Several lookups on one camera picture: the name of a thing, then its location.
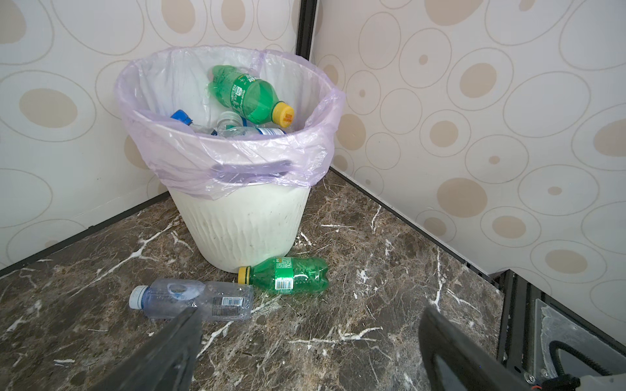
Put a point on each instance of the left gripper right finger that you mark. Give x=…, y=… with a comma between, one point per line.
x=454, y=362

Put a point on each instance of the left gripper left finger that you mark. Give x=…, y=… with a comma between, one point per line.
x=166, y=362

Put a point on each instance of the clear bottle purple tint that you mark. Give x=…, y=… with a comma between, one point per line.
x=215, y=301

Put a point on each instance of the small crushed bottle blue cap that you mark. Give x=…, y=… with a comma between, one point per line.
x=245, y=131

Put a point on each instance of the clear bottle green white label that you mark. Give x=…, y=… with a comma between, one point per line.
x=228, y=120

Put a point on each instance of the clear bottle pink red label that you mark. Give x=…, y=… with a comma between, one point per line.
x=198, y=127

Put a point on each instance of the green bottle yellow cap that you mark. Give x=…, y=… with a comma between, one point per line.
x=252, y=98

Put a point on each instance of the white waste bin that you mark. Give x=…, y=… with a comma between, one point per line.
x=246, y=227

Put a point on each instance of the pink bin liner bag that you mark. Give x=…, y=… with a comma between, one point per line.
x=150, y=90

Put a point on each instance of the green bottle upper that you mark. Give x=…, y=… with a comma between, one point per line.
x=287, y=275

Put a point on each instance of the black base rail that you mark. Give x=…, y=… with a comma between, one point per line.
x=548, y=346

